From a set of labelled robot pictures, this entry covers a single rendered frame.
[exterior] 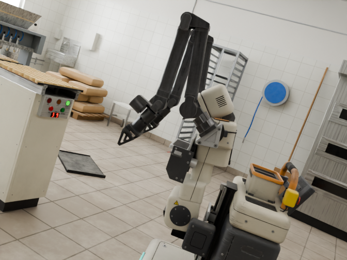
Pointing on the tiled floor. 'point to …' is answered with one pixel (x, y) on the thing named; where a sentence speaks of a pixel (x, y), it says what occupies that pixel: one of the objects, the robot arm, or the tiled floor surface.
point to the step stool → (122, 114)
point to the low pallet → (88, 115)
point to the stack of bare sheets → (79, 164)
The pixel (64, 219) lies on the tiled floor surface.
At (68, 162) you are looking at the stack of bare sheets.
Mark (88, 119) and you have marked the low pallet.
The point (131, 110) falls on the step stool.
